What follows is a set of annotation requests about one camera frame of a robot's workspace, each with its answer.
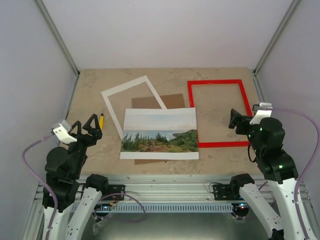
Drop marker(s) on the left aluminium corner post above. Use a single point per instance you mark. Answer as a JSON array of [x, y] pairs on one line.
[[56, 34]]

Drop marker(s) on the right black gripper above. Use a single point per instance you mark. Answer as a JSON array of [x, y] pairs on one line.
[[235, 119]]

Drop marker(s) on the aluminium rail platform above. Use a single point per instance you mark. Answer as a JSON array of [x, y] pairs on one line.
[[152, 188]]

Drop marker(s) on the white passe-partout mat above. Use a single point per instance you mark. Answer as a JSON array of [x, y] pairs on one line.
[[125, 86]]

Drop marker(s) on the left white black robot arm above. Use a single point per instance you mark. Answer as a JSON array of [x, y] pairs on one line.
[[63, 169]]

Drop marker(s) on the red wooden picture frame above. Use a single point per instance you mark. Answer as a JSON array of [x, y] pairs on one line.
[[223, 144]]

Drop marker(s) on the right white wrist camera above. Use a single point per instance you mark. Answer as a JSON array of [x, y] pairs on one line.
[[261, 110]]

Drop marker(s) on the landscape photo with white mat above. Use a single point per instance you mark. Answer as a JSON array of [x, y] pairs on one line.
[[160, 134]]

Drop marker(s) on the clear plastic bag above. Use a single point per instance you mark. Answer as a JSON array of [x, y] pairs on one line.
[[98, 224]]

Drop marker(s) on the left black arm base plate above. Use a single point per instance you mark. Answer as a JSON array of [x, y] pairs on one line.
[[116, 188]]

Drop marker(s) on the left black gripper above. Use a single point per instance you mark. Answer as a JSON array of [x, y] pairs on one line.
[[91, 140]]

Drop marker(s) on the right aluminium corner post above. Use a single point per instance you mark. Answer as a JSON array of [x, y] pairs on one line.
[[294, 5]]

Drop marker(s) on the light blue cable duct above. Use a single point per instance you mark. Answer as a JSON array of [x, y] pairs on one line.
[[165, 208]]

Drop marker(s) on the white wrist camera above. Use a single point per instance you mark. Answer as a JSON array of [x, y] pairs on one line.
[[62, 131], [261, 110]]

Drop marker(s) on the yellow handled screwdriver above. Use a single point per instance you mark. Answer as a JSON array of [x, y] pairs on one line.
[[101, 121]]

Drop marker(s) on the brown frame backing board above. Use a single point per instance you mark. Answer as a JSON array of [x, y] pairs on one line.
[[171, 101]]

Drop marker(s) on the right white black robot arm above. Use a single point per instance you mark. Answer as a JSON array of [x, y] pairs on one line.
[[265, 135]]

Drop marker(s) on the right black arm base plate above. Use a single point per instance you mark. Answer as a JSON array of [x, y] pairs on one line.
[[223, 192]]

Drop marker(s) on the aluminium corner post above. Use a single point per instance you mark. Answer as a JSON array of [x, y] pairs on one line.
[[294, 5], [56, 34]]

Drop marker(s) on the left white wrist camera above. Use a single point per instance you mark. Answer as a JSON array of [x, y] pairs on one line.
[[62, 131]]

